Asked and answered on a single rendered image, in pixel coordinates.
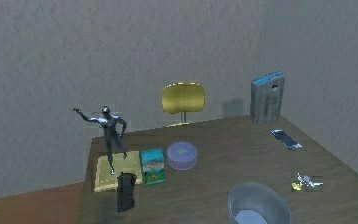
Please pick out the yellow chair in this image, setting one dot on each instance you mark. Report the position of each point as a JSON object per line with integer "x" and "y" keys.
{"x": 183, "y": 97}

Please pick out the lilac round flat container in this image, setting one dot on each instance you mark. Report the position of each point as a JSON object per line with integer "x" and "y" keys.
{"x": 182, "y": 155}

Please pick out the teal picture box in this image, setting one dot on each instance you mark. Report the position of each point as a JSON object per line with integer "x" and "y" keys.
{"x": 152, "y": 166}

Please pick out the brown wooden table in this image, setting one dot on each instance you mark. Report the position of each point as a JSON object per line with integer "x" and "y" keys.
{"x": 233, "y": 166}

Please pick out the silver dancer statue yellow base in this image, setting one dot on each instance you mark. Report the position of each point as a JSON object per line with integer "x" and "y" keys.
{"x": 118, "y": 170}

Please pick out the grey box blue top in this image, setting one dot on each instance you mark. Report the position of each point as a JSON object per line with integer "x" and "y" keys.
{"x": 266, "y": 101}

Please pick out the dark blue mobile phone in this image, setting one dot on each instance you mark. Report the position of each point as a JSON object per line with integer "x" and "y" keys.
{"x": 286, "y": 139}

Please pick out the grey metal bowl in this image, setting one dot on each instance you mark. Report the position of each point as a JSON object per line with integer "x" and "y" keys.
{"x": 258, "y": 203}

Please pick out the silver keys yellow tag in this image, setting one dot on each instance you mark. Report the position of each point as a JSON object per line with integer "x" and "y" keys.
{"x": 306, "y": 182}

